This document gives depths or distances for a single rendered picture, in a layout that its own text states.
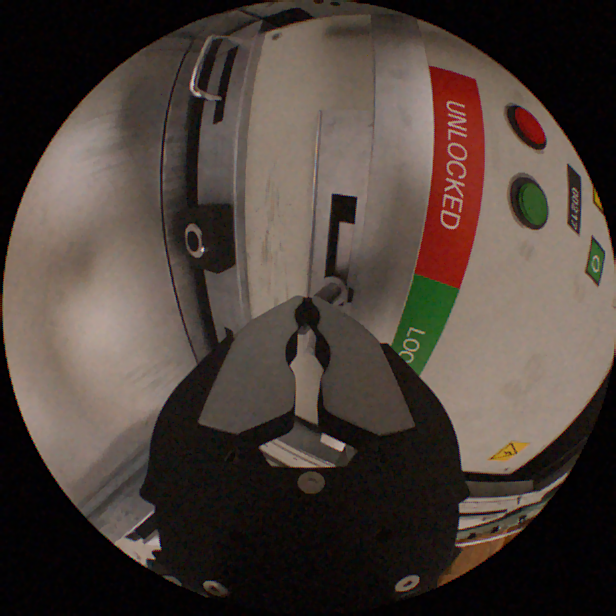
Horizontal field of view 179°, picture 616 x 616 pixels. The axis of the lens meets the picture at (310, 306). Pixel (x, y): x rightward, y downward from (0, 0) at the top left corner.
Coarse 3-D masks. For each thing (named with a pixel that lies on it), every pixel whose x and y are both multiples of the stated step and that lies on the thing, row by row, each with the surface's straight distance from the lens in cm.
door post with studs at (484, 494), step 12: (264, 444) 41; (276, 444) 37; (288, 444) 35; (288, 456) 39; (300, 456) 36; (312, 456) 34; (480, 492) 47; (492, 492) 50; (504, 492) 53; (516, 492) 56; (528, 492) 61; (468, 504) 46; (480, 504) 49; (492, 504) 52; (504, 504) 57
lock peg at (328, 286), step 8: (328, 280) 16; (336, 280) 16; (320, 288) 17; (328, 288) 15; (336, 288) 16; (344, 288) 16; (320, 296) 14; (328, 296) 15; (336, 296) 15; (344, 296) 16; (352, 296) 16; (336, 304) 17; (304, 320) 12; (304, 328) 12
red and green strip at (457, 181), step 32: (448, 96) 16; (448, 128) 15; (480, 128) 16; (448, 160) 14; (480, 160) 15; (448, 192) 14; (480, 192) 15; (448, 224) 14; (448, 256) 14; (416, 288) 15; (448, 288) 15; (416, 320) 16; (416, 352) 18
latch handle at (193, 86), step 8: (208, 40) 26; (232, 40) 29; (208, 48) 25; (200, 56) 24; (200, 64) 23; (192, 72) 23; (200, 72) 23; (192, 80) 22; (192, 88) 22; (200, 96) 22; (208, 96) 22; (216, 96) 23
